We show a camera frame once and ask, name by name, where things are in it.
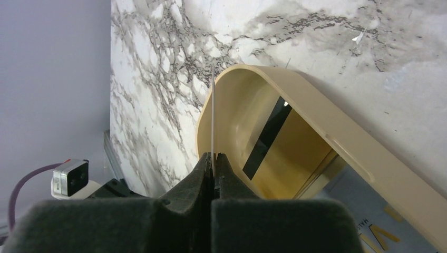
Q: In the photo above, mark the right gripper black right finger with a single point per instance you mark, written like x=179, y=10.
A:
x=242, y=222

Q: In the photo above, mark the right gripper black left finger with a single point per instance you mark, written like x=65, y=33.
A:
x=178, y=221

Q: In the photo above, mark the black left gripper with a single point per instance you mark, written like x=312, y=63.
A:
x=114, y=189

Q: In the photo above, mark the thin white card edge-on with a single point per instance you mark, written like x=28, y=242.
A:
x=213, y=93

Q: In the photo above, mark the black striped card in tray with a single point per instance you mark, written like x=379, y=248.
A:
x=287, y=156

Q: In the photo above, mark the beige oval tray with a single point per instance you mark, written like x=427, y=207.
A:
x=245, y=97

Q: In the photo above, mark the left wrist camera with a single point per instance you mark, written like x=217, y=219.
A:
x=70, y=181

